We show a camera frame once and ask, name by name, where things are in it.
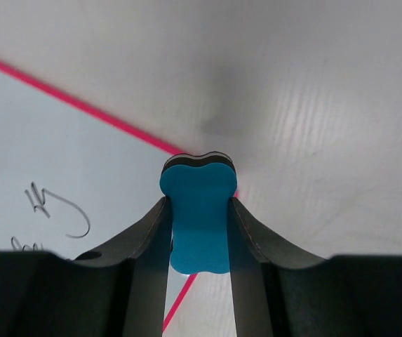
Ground pink-framed whiteboard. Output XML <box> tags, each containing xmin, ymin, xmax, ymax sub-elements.
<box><xmin>0</xmin><ymin>47</ymin><xmax>240</xmax><ymax>334</ymax></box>

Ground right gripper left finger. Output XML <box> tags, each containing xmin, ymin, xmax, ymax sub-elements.
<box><xmin>0</xmin><ymin>197</ymin><xmax>173</xmax><ymax>336</ymax></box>

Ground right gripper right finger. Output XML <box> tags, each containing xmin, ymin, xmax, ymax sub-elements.
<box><xmin>227</xmin><ymin>198</ymin><xmax>402</xmax><ymax>336</ymax></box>

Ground blue whiteboard eraser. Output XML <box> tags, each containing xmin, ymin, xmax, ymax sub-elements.
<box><xmin>159</xmin><ymin>152</ymin><xmax>237</xmax><ymax>275</ymax></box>

